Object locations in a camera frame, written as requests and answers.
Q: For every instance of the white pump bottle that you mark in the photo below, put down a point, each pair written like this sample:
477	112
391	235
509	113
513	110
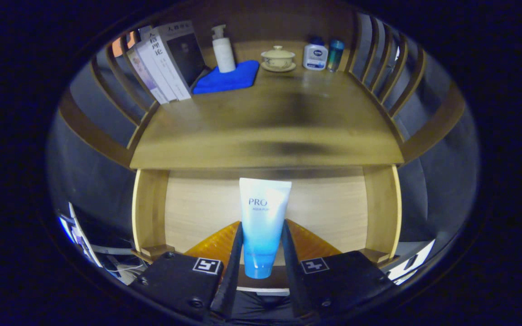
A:
224	54

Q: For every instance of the wooden countertop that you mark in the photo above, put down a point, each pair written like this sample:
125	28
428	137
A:
265	122

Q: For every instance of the white lotion bottle blue cap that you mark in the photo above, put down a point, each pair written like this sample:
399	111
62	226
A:
315	56

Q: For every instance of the white and blue cosmetic tube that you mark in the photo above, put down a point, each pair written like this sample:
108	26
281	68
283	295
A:
263	217

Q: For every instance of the beige lidded teacup with saucer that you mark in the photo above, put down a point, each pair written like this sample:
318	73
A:
278	59

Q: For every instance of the thin purple book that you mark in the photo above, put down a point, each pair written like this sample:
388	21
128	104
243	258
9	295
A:
145	74

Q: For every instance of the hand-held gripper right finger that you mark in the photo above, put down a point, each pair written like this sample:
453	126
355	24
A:
295	280

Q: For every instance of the thick white and black book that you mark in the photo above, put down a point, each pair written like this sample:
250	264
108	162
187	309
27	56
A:
184	54

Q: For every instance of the wooden drawer with black knob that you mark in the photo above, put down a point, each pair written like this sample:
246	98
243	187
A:
197	208

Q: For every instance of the thin white book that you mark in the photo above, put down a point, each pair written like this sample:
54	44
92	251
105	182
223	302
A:
157	68

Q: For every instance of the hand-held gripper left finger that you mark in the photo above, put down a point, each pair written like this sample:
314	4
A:
231	280

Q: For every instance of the black backdrop cloth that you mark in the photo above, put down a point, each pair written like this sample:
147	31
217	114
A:
437	190

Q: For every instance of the blue folded cloth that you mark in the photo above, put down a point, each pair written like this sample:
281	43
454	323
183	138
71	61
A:
229	80

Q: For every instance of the teal slim bottle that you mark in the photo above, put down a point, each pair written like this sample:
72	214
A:
335	56

